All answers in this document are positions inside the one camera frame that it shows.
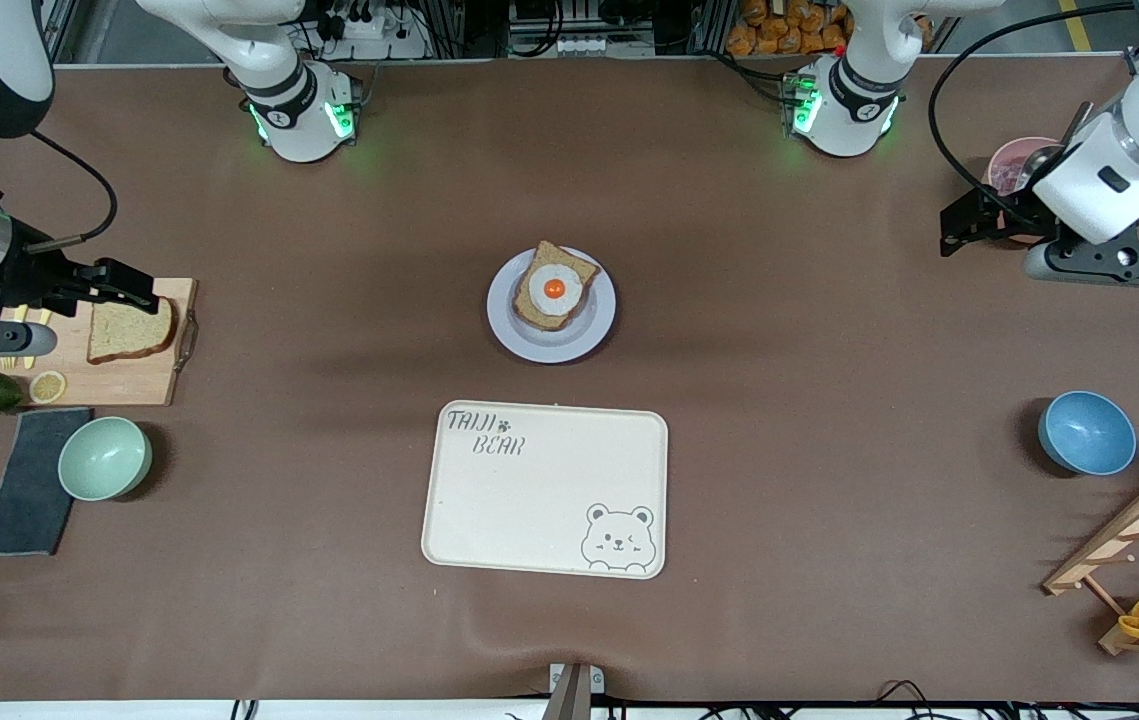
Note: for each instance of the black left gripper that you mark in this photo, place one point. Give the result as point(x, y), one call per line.
point(1007, 215)

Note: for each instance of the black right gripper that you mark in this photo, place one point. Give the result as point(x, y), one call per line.
point(29, 268)

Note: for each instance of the light toast bread slice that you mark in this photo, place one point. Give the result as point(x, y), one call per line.
point(129, 332)

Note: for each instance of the brown bread slice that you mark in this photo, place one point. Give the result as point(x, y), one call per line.
point(534, 310)

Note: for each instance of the fried egg toy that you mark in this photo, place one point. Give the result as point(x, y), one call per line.
point(554, 289)

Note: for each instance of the white round plate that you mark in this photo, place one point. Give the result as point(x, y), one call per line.
point(549, 345)

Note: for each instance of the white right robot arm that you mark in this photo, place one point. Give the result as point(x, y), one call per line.
point(299, 120)

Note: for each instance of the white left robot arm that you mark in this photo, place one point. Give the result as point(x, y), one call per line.
point(844, 110)

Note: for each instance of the pink bowl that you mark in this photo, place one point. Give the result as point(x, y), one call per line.
point(1007, 170)

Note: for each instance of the yellow plastic knife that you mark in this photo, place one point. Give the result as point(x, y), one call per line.
point(42, 317)

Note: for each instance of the lemon slice toy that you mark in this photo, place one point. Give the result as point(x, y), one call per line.
point(47, 387)

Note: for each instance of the yellow plastic fork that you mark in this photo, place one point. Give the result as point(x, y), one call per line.
point(8, 362)

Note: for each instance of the mint green bowl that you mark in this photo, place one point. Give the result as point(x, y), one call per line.
point(104, 458)

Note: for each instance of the dark grey cloth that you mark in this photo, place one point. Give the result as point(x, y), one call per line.
point(29, 490)

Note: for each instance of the blue bowl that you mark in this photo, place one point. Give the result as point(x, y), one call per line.
point(1087, 433)

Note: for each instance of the orange pastries pile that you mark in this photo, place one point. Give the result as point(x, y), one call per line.
point(769, 35)

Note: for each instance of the white power strip with plugs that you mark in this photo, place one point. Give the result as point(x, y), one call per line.
point(379, 45)

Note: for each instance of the wooden peg rack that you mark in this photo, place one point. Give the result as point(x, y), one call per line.
point(1129, 530)

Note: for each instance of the long white power strip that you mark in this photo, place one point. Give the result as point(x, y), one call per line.
point(569, 45)

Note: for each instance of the cream bear print tray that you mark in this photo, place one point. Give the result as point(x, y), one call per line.
point(549, 480)

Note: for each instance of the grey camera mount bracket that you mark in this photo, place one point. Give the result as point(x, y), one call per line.
point(574, 690)

